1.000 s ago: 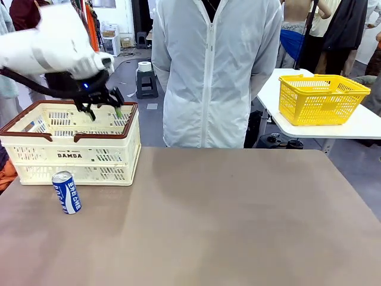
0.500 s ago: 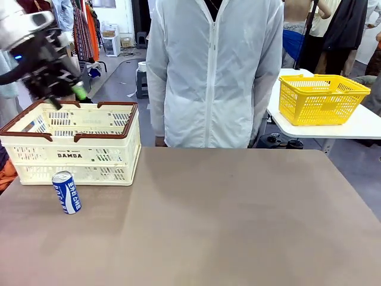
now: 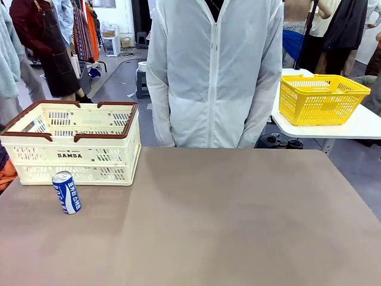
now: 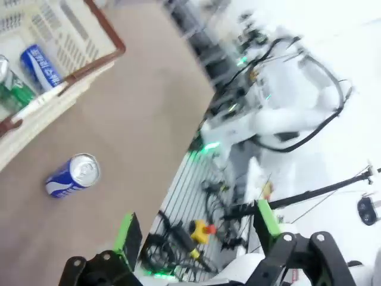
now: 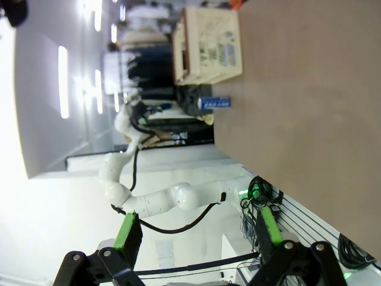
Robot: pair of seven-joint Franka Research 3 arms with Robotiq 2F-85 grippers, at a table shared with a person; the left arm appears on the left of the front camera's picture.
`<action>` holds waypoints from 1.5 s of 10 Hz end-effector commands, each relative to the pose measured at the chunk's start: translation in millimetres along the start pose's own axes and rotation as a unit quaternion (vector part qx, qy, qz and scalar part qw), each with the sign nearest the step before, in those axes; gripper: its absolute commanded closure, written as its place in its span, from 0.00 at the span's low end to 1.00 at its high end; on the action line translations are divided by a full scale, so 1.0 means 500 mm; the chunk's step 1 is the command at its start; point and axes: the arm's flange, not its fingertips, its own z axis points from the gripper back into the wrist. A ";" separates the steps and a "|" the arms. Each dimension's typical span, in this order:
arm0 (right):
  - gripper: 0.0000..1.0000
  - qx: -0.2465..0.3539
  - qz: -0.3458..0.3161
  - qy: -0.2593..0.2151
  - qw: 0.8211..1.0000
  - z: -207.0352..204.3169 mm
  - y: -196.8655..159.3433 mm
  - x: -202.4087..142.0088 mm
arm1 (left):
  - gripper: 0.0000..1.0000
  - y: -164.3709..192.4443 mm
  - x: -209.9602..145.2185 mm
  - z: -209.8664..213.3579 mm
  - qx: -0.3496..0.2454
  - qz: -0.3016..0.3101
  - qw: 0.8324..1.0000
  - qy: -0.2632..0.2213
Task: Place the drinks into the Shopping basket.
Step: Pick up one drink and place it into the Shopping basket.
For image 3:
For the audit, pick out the black stand pole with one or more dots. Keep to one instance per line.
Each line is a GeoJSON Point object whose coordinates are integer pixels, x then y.
{"type": "Point", "coordinates": [300, 53]}

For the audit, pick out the black wheeled base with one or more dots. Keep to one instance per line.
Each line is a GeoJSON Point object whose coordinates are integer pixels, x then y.
{"type": "Point", "coordinates": [285, 143]}

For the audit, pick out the dark stool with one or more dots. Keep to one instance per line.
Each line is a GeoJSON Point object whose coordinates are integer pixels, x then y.
{"type": "Point", "coordinates": [142, 40]}

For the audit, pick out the white small cabinet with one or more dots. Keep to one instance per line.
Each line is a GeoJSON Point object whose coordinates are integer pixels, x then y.
{"type": "Point", "coordinates": [113, 46]}

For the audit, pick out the orange hanging garment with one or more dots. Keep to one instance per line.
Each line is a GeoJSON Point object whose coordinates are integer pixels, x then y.
{"type": "Point", "coordinates": [93, 32]}

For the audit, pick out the orange cloth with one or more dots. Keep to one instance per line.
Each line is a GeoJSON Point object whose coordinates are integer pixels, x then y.
{"type": "Point", "coordinates": [6, 175]}

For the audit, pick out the grey plastic stool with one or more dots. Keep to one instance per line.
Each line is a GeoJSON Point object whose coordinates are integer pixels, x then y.
{"type": "Point", "coordinates": [142, 85]}

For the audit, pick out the white side table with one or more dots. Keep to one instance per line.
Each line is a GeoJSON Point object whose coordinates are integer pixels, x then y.
{"type": "Point", "coordinates": [327, 131]}

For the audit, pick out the mannequin with blue skirt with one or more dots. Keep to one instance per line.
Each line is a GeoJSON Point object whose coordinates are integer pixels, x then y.
{"type": "Point", "coordinates": [293, 41]}

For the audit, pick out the white paper roll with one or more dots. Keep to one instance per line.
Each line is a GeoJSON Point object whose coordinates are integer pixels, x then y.
{"type": "Point", "coordinates": [143, 66]}

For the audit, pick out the blue white drink can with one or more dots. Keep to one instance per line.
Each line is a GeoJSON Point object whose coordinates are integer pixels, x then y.
{"type": "Point", "coordinates": [67, 193]}

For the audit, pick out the mannequin with maroon shirt apron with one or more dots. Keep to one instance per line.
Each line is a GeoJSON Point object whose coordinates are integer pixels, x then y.
{"type": "Point", "coordinates": [32, 26]}

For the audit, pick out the black hanging garment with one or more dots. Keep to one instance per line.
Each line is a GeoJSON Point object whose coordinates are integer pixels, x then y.
{"type": "Point", "coordinates": [345, 26]}

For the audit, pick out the blue cloth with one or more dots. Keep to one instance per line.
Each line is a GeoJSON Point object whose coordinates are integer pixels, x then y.
{"type": "Point", "coordinates": [94, 72]}

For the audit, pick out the brown garment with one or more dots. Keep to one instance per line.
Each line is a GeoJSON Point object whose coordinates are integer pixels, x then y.
{"type": "Point", "coordinates": [375, 59]}

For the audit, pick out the brown cardboard box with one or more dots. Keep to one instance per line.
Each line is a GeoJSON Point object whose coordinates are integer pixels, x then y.
{"type": "Point", "coordinates": [126, 42]}

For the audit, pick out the cream hanging garment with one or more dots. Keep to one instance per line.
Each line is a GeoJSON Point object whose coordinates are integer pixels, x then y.
{"type": "Point", "coordinates": [324, 21]}

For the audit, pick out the person's left forearm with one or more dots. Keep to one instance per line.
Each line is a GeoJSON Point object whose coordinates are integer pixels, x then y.
{"type": "Point", "coordinates": [259, 116]}

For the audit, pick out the person in white jacket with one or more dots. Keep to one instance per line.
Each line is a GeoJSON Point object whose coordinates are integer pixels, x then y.
{"type": "Point", "coordinates": [214, 74]}

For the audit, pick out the light blue fuzzy garment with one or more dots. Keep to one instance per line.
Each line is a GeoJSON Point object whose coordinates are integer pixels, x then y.
{"type": "Point", "coordinates": [9, 59]}

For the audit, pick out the person's right forearm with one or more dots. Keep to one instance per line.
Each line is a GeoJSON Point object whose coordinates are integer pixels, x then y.
{"type": "Point", "coordinates": [159, 116]}

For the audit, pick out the light blue shirt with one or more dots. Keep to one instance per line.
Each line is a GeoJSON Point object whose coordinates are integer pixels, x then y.
{"type": "Point", "coordinates": [65, 18]}

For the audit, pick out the striped patterned garment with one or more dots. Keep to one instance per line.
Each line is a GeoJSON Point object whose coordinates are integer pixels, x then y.
{"type": "Point", "coordinates": [81, 32]}

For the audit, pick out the yellow plastic shopping basket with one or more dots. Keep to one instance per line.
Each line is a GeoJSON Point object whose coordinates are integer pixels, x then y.
{"type": "Point", "coordinates": [297, 101]}

